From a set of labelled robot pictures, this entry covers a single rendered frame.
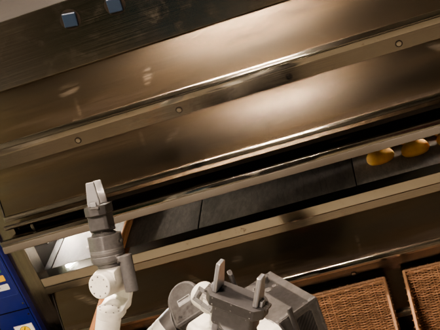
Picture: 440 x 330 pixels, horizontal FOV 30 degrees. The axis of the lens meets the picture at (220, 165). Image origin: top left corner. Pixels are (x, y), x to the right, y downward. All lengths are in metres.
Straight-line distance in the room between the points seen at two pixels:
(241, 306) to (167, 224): 1.55
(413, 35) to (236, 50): 0.55
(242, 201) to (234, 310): 1.49
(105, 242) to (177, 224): 0.96
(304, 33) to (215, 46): 0.28
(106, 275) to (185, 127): 0.79
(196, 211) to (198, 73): 0.65
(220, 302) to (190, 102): 1.23
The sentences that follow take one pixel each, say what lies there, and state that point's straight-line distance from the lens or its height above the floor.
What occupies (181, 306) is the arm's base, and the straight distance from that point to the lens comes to 2.15.
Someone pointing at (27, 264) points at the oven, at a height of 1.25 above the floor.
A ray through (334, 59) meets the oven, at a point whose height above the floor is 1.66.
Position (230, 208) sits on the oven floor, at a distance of 2.99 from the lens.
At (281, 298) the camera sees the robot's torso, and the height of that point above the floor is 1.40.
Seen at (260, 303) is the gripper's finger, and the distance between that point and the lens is 1.52.
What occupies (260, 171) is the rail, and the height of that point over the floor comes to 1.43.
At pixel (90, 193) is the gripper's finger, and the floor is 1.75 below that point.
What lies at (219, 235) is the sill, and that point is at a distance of 2.88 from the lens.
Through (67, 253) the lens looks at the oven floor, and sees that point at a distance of 3.18.
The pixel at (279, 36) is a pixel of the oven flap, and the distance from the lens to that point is 2.58.
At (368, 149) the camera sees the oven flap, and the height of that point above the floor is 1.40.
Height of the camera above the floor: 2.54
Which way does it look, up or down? 24 degrees down
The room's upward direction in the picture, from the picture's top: 21 degrees counter-clockwise
